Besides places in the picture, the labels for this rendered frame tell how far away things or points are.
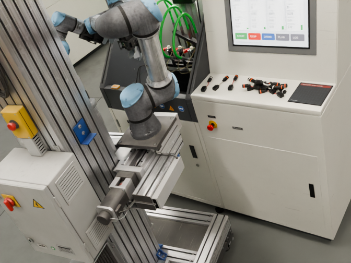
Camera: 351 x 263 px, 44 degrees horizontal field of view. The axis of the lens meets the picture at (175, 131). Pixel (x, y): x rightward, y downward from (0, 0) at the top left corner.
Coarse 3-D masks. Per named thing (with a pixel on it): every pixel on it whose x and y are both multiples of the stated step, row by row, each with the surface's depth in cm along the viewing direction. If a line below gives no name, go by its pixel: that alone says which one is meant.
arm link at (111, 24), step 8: (112, 8) 163; (96, 16) 188; (104, 16) 163; (112, 16) 161; (120, 16) 160; (88, 24) 197; (96, 24) 168; (104, 24) 163; (112, 24) 161; (120, 24) 161; (96, 32) 203; (104, 32) 165; (112, 32) 163; (120, 32) 163; (128, 32) 164
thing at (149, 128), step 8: (152, 112) 201; (144, 120) 198; (152, 120) 200; (136, 128) 200; (144, 128) 199; (152, 128) 200; (160, 128) 205; (136, 136) 202; (144, 136) 200; (152, 136) 201
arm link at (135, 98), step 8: (128, 88) 196; (136, 88) 194; (144, 88) 194; (120, 96) 195; (128, 96) 191; (136, 96) 190; (144, 96) 193; (128, 104) 192; (136, 104) 192; (144, 104) 194; (152, 104) 195; (128, 112) 196; (136, 112) 194; (144, 112) 196; (136, 120) 197
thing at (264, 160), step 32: (320, 0) 193; (224, 32) 228; (320, 32) 199; (224, 64) 237; (256, 64) 225; (288, 64) 215; (320, 64) 205; (224, 128) 234; (256, 128) 221; (288, 128) 209; (320, 128) 198; (224, 160) 252; (256, 160) 236; (288, 160) 223; (320, 160) 211; (224, 192) 273; (256, 192) 254; (288, 192) 239; (320, 192) 225; (288, 224) 258; (320, 224) 242
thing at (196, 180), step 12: (120, 120) 285; (180, 120) 251; (180, 132) 258; (192, 132) 251; (192, 144) 259; (192, 156) 267; (204, 156) 260; (192, 168) 275; (204, 168) 268; (180, 180) 292; (192, 180) 284; (204, 180) 276; (180, 192) 302; (192, 192) 294; (204, 192) 285; (216, 192) 278
